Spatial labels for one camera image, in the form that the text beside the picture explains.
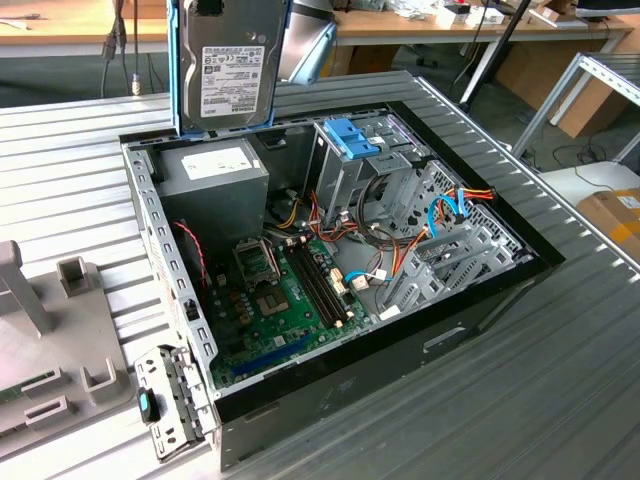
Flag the hard disk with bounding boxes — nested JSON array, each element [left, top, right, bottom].
[[167, 0, 294, 139]]

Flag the orange red power wire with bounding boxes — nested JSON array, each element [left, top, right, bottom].
[[389, 185, 497, 276]]

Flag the silver disk bay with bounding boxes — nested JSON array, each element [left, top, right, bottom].
[[377, 219, 535, 322]]

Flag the small brown cardboard box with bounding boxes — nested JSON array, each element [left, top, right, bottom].
[[110, 0, 171, 20]]

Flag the blue plastic drive latch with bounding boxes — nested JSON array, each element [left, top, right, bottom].
[[323, 117, 385, 161]]

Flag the white paper pile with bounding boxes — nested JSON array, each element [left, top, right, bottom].
[[384, 0, 436, 21]]

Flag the grey power supply unit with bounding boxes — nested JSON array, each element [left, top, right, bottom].
[[157, 138, 271, 261]]

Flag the silver metal drive cage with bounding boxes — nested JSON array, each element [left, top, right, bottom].
[[305, 115, 432, 227]]

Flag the metal socket cover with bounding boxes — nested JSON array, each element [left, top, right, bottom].
[[232, 238, 281, 286]]

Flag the white box stack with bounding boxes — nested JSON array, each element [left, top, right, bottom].
[[435, 2, 505, 27]]

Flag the black RAM slot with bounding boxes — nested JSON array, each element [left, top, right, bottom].
[[287, 243, 337, 330], [299, 241, 351, 324]]

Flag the CPU socket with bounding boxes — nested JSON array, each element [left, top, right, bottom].
[[252, 282, 292, 319]]

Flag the green motherboard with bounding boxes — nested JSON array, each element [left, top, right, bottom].
[[207, 234, 374, 391]]

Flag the flat tan box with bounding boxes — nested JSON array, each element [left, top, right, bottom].
[[529, 4, 586, 29]]

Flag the blue expansion slot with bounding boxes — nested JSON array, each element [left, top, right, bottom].
[[232, 333, 311, 379]]

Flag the grey parts rack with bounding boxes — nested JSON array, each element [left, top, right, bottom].
[[0, 239, 134, 454]]

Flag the black monitor base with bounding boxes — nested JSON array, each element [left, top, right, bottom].
[[574, 0, 640, 21]]

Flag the black open PC case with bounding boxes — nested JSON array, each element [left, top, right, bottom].
[[118, 99, 567, 474]]

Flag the white low table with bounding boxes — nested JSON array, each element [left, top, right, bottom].
[[542, 160, 640, 209]]

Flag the green RAM stick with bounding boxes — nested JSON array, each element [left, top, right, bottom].
[[0, 372, 54, 405]]

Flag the labelled cardboard box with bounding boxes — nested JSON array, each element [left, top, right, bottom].
[[575, 187, 640, 262]]

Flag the black hanging cable bundle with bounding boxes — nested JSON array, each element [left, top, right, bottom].
[[101, 0, 146, 97]]

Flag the yellow black wire bundle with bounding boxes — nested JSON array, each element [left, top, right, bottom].
[[267, 189, 307, 231]]

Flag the red black twisted wire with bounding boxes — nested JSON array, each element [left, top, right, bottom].
[[173, 221, 210, 290]]

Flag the black round cable loop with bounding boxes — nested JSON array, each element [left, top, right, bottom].
[[355, 174, 401, 249]]

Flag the orange red wire bundle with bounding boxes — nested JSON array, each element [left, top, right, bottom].
[[307, 189, 364, 244]]

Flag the grey metal shelf frame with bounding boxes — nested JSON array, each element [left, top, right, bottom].
[[512, 52, 640, 164]]

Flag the silver slot retention bracket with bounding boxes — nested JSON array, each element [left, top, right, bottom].
[[133, 344, 221, 464]]

